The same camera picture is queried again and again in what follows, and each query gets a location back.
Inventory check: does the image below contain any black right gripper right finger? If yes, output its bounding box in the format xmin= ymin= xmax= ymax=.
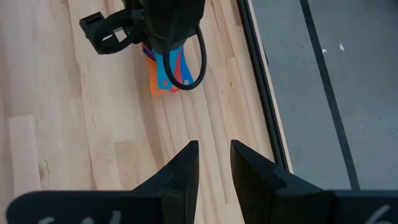
xmin=229 ymin=139 xmax=335 ymax=224

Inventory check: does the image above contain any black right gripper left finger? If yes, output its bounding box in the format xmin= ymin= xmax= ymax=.
xmin=132 ymin=139 xmax=200 ymax=224

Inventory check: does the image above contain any teal measuring cup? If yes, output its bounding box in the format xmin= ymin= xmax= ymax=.
xmin=152 ymin=46 xmax=183 ymax=91

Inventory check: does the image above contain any blue measuring cup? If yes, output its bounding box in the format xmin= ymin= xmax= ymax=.
xmin=179 ymin=46 xmax=195 ymax=86

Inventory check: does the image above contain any red measuring cup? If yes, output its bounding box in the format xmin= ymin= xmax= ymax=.
xmin=141 ymin=42 xmax=183 ymax=93

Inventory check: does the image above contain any orange measuring cup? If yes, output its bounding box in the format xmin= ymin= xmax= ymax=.
xmin=146 ymin=55 xmax=165 ymax=96

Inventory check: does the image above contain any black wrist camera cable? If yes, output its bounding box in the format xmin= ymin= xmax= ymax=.
xmin=162 ymin=24 xmax=208 ymax=91

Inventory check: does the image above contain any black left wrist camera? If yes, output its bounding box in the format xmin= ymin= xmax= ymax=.
xmin=79 ymin=8 xmax=146 ymax=56

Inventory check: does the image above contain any black table frame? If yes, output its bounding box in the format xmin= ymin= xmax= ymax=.
xmin=236 ymin=0 xmax=290 ymax=171

